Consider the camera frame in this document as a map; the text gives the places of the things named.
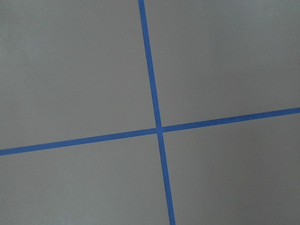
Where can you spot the blue tape line crosswise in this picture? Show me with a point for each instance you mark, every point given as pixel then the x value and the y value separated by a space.
pixel 149 131

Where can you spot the blue tape line lengthwise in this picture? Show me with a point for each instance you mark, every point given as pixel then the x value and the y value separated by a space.
pixel 156 111

